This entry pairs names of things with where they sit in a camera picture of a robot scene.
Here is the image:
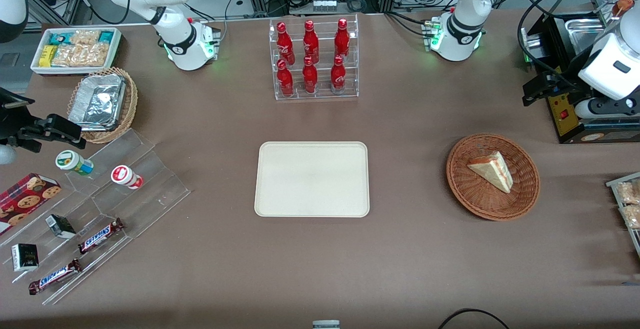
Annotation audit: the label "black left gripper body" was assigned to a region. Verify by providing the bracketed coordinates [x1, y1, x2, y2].
[549, 48, 602, 104]

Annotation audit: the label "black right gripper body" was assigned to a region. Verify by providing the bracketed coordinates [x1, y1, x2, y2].
[0, 88, 50, 153]

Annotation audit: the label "triangle sandwich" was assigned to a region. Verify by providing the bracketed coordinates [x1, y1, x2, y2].
[467, 151, 514, 194]

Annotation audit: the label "light wicker basket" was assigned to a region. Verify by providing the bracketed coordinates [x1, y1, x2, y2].
[66, 67, 139, 144]

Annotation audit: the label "brown wicker basket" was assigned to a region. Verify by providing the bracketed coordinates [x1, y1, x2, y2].
[446, 133, 541, 221]

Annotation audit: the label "beige plastic tray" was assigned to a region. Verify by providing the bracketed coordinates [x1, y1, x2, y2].
[254, 141, 371, 218]

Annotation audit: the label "green lidded yogurt cup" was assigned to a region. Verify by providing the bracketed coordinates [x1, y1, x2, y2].
[55, 150, 94, 176]

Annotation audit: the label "black countertop appliance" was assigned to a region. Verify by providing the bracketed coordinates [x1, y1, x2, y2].
[520, 0, 640, 145]

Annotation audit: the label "aluminium foil trays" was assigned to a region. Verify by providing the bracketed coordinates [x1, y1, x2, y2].
[68, 74, 127, 131]

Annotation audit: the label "white snack bin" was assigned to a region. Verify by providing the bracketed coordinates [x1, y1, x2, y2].
[30, 27, 122, 76]

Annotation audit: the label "red cookie box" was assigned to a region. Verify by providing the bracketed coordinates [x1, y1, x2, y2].
[0, 172, 62, 236]

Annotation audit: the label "yellow snack packet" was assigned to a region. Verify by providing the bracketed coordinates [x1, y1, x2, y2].
[39, 45, 59, 68]

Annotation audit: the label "clear bag of crackers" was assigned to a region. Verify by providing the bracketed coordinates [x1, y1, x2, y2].
[70, 30, 101, 46]
[52, 43, 110, 68]

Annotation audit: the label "red lidded yogurt cup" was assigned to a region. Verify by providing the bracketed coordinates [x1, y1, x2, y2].
[111, 165, 144, 190]

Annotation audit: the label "small black box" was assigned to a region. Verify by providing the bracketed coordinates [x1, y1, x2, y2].
[11, 243, 39, 273]
[45, 214, 77, 240]

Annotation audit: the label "clear acrylic step display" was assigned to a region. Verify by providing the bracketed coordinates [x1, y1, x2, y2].
[0, 128, 192, 306]

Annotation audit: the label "Snickers bar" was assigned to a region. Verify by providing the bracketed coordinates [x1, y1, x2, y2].
[77, 218, 125, 255]
[28, 258, 82, 296]

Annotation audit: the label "clear bag of snacks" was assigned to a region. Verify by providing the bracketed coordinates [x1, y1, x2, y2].
[620, 204, 640, 230]
[616, 180, 640, 205]

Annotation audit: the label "red cola bottle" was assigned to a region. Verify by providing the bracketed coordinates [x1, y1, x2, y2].
[303, 19, 320, 64]
[302, 56, 319, 95]
[330, 55, 347, 94]
[334, 18, 351, 62]
[276, 59, 294, 97]
[276, 21, 296, 65]

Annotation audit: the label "clear acrylic bottle rack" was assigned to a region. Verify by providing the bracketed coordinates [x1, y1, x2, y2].
[269, 14, 360, 101]

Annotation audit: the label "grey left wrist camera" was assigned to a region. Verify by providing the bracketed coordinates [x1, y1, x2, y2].
[574, 96, 640, 120]

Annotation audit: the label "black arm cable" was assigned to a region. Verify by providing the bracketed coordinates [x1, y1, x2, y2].
[516, 0, 622, 78]

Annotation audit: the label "metal wire tray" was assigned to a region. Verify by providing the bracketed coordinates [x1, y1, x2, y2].
[606, 171, 640, 260]

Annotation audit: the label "black floor cable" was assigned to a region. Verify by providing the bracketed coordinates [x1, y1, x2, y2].
[439, 308, 511, 329]

